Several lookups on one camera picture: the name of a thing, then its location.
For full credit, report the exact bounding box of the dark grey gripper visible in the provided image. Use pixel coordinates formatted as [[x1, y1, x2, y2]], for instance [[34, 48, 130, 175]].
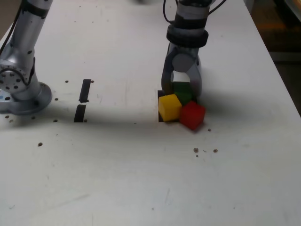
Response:
[[161, 43, 204, 99]]

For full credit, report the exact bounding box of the green cube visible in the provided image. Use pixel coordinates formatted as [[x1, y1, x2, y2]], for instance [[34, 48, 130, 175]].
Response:
[[173, 81, 196, 105]]

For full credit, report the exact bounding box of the yellow cube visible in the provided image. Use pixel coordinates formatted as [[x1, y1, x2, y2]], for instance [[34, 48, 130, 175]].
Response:
[[158, 94, 183, 122]]

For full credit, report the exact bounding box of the red cube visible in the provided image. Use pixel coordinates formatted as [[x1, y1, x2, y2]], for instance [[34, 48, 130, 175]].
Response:
[[179, 101, 206, 131]]

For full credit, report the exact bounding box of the black tape square outline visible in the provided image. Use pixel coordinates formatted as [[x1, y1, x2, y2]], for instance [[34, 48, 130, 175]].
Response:
[[157, 90, 198, 123]]

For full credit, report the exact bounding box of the black tape strip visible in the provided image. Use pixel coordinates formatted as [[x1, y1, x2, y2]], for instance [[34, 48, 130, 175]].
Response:
[[73, 79, 92, 123]]

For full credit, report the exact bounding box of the black cable with plug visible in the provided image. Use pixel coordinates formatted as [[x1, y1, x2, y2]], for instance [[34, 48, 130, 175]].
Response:
[[162, 0, 176, 24]]

